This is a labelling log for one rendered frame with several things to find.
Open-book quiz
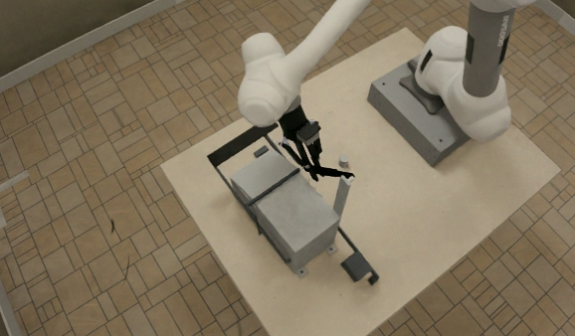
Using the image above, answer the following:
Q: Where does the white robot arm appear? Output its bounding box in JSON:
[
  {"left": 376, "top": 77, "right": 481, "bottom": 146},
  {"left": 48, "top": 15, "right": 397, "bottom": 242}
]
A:
[{"left": 238, "top": 0, "right": 536, "bottom": 142}]

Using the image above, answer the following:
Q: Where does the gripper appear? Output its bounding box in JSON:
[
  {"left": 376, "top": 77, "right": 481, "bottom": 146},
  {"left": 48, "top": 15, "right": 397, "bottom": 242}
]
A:
[{"left": 278, "top": 104, "right": 322, "bottom": 182}]

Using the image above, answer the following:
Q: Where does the black straight rod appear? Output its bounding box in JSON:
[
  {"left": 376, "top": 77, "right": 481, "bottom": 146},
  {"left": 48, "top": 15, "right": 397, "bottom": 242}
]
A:
[{"left": 302, "top": 165, "right": 355, "bottom": 182}]

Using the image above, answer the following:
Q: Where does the grey cylinder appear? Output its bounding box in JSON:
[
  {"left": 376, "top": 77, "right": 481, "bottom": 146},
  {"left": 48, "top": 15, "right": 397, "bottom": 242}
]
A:
[{"left": 338, "top": 154, "right": 348, "bottom": 168}]

